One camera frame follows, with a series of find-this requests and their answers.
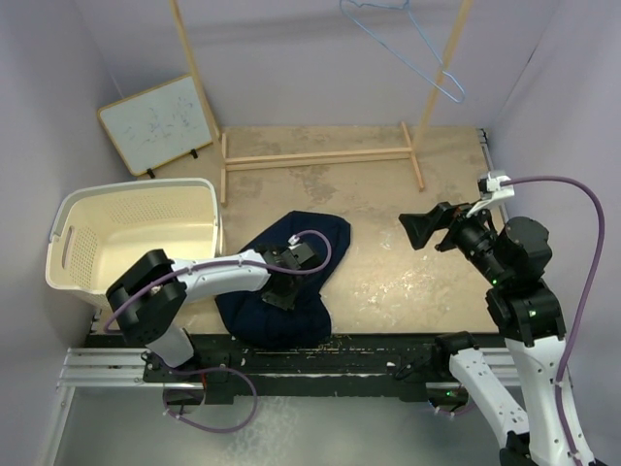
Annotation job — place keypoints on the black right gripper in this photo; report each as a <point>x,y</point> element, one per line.
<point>420,226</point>

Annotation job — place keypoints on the navy blue t shirt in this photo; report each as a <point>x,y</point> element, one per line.
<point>247,317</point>

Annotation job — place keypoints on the light blue wire hanger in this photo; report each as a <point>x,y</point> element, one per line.
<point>429,61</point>

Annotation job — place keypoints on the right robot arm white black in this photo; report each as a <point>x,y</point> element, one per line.
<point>544,429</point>

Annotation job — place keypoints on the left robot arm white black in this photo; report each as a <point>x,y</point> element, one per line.
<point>147,297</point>

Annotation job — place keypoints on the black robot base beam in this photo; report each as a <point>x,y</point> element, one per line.
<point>407,366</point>

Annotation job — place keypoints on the wooden clothes rack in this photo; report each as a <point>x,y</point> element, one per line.
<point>413,140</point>

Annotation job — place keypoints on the cream plastic laundry basket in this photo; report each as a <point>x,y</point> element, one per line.
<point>100,232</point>

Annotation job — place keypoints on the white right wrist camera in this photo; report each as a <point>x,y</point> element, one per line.
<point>494,189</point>

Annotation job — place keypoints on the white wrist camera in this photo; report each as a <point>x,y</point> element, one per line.
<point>494,189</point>
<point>300,255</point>

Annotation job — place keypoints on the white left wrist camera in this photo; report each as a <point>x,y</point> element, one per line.
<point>300,255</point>

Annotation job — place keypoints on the small whiteboard wooden frame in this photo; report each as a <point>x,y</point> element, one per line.
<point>156,126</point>

